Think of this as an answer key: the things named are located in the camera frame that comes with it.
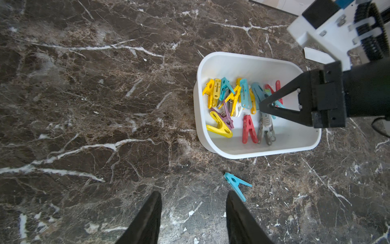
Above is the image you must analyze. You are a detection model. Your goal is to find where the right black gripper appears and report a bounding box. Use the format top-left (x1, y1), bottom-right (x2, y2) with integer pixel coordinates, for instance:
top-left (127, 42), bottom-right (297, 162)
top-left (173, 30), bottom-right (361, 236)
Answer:
top-left (259, 58), bottom-right (390, 128)

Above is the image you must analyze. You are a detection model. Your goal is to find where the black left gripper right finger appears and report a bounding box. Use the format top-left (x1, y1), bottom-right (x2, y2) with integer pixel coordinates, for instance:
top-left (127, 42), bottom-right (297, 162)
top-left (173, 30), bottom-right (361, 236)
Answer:
top-left (226, 191), bottom-right (273, 244)

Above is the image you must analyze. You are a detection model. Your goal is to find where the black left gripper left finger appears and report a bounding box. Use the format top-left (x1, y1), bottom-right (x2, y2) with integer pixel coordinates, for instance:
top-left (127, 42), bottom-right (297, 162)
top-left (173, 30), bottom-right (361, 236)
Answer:
top-left (116, 191), bottom-right (162, 244)

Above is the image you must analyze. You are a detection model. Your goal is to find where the red clothespin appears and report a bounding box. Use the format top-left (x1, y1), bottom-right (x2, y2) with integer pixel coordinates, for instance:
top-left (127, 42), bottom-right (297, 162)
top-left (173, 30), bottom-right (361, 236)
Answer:
top-left (242, 115), bottom-right (259, 144)
top-left (264, 80), bottom-right (281, 94)

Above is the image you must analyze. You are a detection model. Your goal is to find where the grey clothespin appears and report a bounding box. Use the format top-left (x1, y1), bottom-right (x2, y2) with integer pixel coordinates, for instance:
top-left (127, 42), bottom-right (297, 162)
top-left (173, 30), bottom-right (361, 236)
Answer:
top-left (257, 113), bottom-right (276, 146)

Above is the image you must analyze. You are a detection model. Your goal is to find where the purple clothespin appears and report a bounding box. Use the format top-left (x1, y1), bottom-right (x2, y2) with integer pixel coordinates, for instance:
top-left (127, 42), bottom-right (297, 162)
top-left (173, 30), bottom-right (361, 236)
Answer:
top-left (210, 101), bottom-right (234, 130)

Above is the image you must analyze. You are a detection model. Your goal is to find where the yellow clothespin pair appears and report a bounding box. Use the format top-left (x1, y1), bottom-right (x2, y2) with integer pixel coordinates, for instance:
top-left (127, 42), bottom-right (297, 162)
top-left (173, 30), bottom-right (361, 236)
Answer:
top-left (206, 111), bottom-right (233, 138)

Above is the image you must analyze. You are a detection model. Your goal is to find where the dark teal clothespin top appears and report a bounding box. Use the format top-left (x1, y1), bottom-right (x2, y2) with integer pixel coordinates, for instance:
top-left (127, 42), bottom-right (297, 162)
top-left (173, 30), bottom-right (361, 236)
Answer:
top-left (271, 100), bottom-right (285, 120)

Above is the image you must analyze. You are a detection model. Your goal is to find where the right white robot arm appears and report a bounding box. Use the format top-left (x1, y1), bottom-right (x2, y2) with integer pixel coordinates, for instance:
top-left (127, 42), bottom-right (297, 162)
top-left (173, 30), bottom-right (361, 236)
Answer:
top-left (259, 1), bottom-right (390, 128)

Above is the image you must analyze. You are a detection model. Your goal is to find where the white plastic storage box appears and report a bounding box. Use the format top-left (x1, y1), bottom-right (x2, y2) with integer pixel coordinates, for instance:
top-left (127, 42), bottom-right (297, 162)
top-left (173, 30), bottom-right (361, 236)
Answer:
top-left (194, 52), bottom-right (322, 159)

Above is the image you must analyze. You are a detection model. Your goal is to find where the white paper strip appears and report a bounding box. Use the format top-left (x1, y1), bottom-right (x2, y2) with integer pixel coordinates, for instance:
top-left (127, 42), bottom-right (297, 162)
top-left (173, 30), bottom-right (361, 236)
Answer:
top-left (304, 47), bottom-right (335, 65)

